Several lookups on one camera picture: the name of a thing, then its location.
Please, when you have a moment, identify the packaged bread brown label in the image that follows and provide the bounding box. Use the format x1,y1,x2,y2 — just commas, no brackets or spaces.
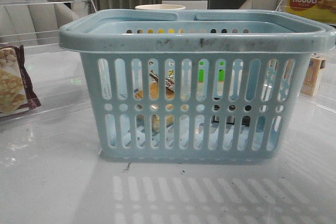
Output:
133,70,190,135

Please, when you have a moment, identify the light blue plastic basket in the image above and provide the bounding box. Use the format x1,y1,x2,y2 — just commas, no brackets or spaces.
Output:
59,9,335,161

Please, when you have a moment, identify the green bottle behind basket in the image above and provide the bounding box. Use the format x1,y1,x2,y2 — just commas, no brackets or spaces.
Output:
198,60,226,82

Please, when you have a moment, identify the beige paper cup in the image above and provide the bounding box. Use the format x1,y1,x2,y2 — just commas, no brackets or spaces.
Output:
135,4,185,10

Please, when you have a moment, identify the brown cracker snack bag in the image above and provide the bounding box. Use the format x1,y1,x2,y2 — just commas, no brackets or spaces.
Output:
1,45,41,118

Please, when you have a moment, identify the small beige biscuit box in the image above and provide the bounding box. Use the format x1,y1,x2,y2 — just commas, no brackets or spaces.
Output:
301,56,326,97

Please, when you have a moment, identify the clear acrylic shelf left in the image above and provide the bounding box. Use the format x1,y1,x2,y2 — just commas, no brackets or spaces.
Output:
1,0,97,53

